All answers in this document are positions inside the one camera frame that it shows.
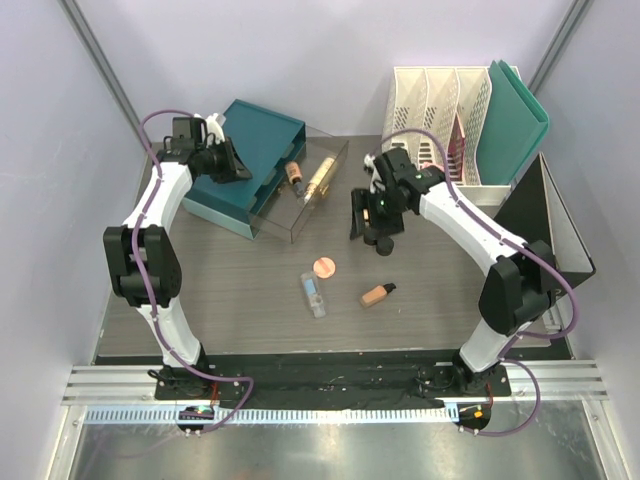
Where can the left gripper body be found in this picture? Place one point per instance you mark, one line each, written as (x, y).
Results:
(220, 162)

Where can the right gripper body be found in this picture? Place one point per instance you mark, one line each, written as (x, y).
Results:
(385, 214)

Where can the cream gold pump bottle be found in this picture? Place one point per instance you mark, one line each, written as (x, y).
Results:
(317, 185)

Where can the small beige concealer tube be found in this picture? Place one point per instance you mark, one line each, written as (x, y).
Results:
(294, 177)

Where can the peach foundation bottle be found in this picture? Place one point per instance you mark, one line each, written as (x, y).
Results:
(376, 294)

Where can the clear blue label bottle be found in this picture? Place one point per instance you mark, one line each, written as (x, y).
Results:
(310, 286)

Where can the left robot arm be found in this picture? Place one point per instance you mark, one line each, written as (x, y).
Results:
(142, 263)

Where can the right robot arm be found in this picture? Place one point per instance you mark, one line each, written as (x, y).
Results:
(520, 276)

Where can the magenta booklet in rack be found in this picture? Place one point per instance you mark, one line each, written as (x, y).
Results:
(456, 150)

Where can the teal drawer organizer box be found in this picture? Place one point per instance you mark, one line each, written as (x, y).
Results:
(265, 141)

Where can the clear smoky open drawer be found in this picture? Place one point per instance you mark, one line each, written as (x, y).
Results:
(304, 182)

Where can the round pink compact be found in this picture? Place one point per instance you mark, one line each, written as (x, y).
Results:
(324, 267)

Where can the white file organizer rack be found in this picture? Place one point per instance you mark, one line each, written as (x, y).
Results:
(420, 111)

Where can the green plastic folder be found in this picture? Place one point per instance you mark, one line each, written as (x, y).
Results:
(514, 126)

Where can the black lever arch binder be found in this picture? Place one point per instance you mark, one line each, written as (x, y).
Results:
(535, 210)

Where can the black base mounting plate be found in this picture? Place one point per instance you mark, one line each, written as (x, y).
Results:
(397, 379)

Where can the aluminium rail frame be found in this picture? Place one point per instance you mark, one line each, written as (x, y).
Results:
(557, 380)

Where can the white slotted cable duct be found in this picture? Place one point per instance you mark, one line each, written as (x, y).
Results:
(192, 415)

